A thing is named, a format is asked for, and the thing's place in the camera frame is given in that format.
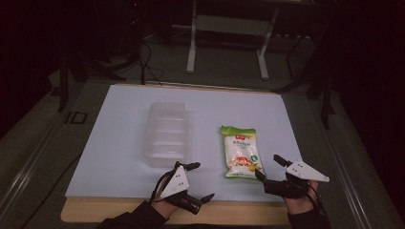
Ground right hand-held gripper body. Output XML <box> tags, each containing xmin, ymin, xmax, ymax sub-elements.
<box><xmin>263</xmin><ymin>159</ymin><xmax>330</xmax><ymax>200</ymax></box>

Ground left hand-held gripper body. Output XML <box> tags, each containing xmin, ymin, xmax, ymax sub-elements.
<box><xmin>159</xmin><ymin>161</ymin><xmax>205</xmax><ymax>215</ymax></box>

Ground green and white snack packet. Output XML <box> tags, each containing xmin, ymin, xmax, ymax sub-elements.
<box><xmin>220</xmin><ymin>125</ymin><xmax>266</xmax><ymax>180</ymax></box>

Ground clear plastic container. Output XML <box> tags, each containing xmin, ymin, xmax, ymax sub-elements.
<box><xmin>141</xmin><ymin>101</ymin><xmax>190</xmax><ymax>169</ymax></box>

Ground person's right hand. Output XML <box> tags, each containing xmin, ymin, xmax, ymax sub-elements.
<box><xmin>282</xmin><ymin>179</ymin><xmax>320</xmax><ymax>216</ymax></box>

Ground person's left hand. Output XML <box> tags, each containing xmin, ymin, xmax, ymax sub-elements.
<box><xmin>151</xmin><ymin>175</ymin><xmax>180</xmax><ymax>221</ymax></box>

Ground wooden table board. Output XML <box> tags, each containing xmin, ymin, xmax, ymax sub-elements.
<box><xmin>60</xmin><ymin>81</ymin><xmax>292</xmax><ymax>226</ymax></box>

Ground white table sheet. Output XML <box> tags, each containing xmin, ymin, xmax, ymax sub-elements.
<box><xmin>64</xmin><ymin>83</ymin><xmax>303</xmax><ymax>203</ymax></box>

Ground black metal stand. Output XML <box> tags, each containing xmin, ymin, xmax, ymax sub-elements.
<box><xmin>272</xmin><ymin>31</ymin><xmax>339</xmax><ymax>130</ymax></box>
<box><xmin>56</xmin><ymin>51</ymin><xmax>127</xmax><ymax>113</ymax></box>

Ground white metal stand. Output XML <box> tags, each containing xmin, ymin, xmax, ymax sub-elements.
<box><xmin>185</xmin><ymin>0</ymin><xmax>281</xmax><ymax>81</ymax></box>

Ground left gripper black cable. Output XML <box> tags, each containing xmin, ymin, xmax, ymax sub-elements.
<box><xmin>148</xmin><ymin>161</ymin><xmax>181</xmax><ymax>204</ymax></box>

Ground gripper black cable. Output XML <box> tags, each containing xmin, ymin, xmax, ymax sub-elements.
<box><xmin>306</xmin><ymin>181</ymin><xmax>328</xmax><ymax>218</ymax></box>
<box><xmin>148</xmin><ymin>161</ymin><xmax>181</xmax><ymax>204</ymax></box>

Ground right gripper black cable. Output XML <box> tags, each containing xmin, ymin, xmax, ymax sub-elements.
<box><xmin>306</xmin><ymin>181</ymin><xmax>328</xmax><ymax>218</ymax></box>

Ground grey metal rail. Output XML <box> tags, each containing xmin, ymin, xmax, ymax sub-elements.
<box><xmin>0</xmin><ymin>108</ymin><xmax>72</xmax><ymax>218</ymax></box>
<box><xmin>313</xmin><ymin>108</ymin><xmax>374</xmax><ymax>229</ymax></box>

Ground black floor cables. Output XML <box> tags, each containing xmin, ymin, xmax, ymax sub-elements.
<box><xmin>137</xmin><ymin>40</ymin><xmax>165</xmax><ymax>87</ymax></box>

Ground black floor bracket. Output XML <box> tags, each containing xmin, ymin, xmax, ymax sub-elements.
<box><xmin>64</xmin><ymin>111</ymin><xmax>89</xmax><ymax>125</ymax></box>

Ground thin black floor cable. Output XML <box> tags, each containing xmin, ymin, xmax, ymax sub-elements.
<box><xmin>18</xmin><ymin>152</ymin><xmax>84</xmax><ymax>229</ymax></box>

